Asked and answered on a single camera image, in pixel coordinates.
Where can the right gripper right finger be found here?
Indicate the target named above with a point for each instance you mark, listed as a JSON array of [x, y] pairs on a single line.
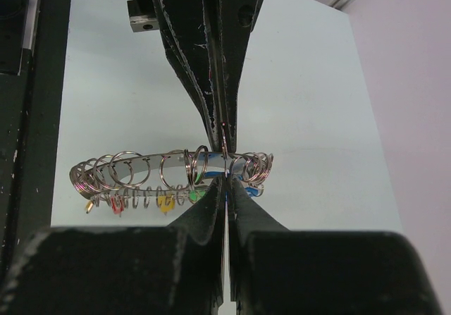
[[253, 251]]

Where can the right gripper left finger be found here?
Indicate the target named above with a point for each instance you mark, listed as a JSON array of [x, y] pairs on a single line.
[[189, 264]]

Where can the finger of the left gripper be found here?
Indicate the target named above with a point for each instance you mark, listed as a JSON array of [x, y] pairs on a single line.
[[186, 29], [236, 20]]

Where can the blue tag key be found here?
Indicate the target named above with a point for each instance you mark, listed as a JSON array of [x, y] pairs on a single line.
[[251, 169]]

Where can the green key tag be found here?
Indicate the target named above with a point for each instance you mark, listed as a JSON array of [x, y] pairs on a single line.
[[195, 195]]

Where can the yellow key tag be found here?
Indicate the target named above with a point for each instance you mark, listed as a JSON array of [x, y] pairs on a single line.
[[165, 203]]

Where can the red key tag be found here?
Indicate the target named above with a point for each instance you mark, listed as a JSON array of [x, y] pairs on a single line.
[[117, 204]]

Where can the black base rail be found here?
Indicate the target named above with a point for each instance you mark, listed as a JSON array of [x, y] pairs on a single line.
[[34, 37]]

